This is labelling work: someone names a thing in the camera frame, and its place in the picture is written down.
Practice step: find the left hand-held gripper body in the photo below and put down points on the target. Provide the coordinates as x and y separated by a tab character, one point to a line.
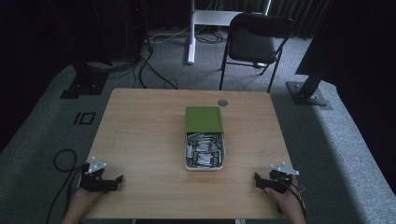
93	182

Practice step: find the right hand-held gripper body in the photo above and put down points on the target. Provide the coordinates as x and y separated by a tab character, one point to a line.
281	179

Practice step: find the tray of metal parts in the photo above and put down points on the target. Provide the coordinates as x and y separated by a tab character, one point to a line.
188	168

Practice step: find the green box lid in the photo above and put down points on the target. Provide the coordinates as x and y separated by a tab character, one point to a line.
204	119

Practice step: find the person's left hand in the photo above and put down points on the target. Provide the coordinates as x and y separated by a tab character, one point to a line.
84	200

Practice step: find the person's right hand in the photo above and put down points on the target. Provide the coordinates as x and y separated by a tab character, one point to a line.
288	200

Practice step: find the pile of small packets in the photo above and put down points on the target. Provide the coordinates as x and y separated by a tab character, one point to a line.
204	151

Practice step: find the grey round table grommet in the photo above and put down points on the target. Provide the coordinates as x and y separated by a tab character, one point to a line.
222	102

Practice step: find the black metal stand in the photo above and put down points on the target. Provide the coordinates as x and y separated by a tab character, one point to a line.
308	90
85	81

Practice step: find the black folding chair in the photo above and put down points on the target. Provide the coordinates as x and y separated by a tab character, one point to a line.
253	45

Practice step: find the dark curtain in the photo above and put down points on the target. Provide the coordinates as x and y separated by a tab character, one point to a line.
299	15

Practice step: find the white desk frame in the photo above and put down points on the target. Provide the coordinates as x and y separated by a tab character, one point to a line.
192	37

